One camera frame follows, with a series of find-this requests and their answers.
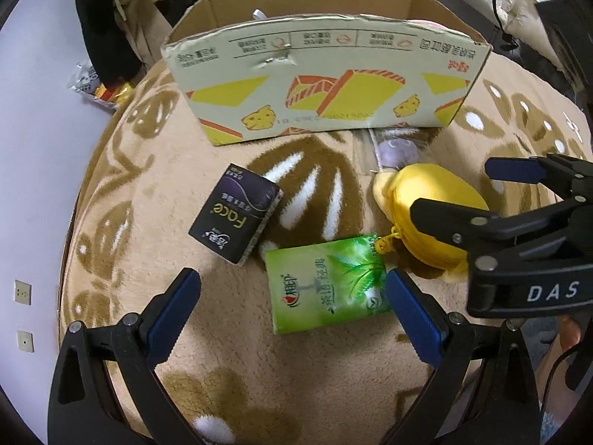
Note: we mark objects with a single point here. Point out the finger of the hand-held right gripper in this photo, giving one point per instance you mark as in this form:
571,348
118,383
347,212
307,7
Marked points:
440,220
512,170

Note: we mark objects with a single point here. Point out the green tissue packet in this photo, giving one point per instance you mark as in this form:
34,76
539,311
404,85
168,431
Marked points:
324,282

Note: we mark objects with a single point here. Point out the beige flower printed blanket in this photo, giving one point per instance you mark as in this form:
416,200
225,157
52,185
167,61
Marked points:
153,222

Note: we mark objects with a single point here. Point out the beige hanging coat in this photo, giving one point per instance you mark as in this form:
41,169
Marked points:
139,23

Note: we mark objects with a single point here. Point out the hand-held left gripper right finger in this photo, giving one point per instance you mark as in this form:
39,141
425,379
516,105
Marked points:
414,317

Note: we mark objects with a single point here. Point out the cream padded chair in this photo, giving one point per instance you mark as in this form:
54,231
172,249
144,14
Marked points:
523,4

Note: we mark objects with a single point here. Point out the yellow plush toy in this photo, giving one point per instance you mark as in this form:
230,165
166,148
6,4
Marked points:
431,185

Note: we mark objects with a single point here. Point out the white wall socket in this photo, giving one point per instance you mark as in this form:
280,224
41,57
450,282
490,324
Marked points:
25,341
23,292

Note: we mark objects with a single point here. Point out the dark hanging coat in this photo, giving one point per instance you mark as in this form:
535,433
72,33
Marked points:
106,41

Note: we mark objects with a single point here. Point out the printed cardboard box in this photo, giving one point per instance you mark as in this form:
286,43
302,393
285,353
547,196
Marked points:
324,55

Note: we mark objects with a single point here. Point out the black tissue packet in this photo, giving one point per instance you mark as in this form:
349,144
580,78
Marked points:
236,215

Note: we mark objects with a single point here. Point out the person's right hand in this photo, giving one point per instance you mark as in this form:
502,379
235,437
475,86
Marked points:
570,333

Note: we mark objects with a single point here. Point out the purple item in plastic bag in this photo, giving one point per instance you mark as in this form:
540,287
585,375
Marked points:
396,150

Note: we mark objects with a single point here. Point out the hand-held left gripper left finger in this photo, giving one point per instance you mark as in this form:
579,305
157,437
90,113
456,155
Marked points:
171,315

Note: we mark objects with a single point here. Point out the yellow red packet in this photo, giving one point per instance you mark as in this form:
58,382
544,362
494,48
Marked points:
116,95

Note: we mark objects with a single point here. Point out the silver snack bag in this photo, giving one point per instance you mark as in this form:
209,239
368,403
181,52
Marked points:
85,79

